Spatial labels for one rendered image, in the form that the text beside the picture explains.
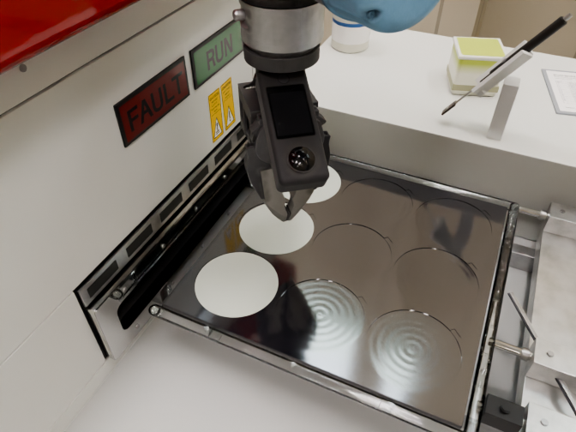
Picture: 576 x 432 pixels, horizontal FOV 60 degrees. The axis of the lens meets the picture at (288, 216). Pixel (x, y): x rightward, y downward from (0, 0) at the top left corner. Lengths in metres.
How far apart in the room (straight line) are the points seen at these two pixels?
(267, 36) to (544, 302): 0.46
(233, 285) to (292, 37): 0.30
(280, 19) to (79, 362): 0.41
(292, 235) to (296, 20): 0.31
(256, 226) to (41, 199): 0.30
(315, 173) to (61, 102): 0.22
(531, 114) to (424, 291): 0.36
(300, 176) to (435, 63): 0.57
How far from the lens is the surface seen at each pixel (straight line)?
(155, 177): 0.59
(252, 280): 0.61
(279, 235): 0.66
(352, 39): 0.95
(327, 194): 0.72
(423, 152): 0.78
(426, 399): 0.54
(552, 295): 0.70
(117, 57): 0.50
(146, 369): 0.65
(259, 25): 0.44
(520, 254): 0.78
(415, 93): 0.85
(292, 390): 0.62
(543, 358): 0.60
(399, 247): 0.66
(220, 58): 0.65
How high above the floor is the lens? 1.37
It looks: 43 degrees down
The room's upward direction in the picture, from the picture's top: straight up
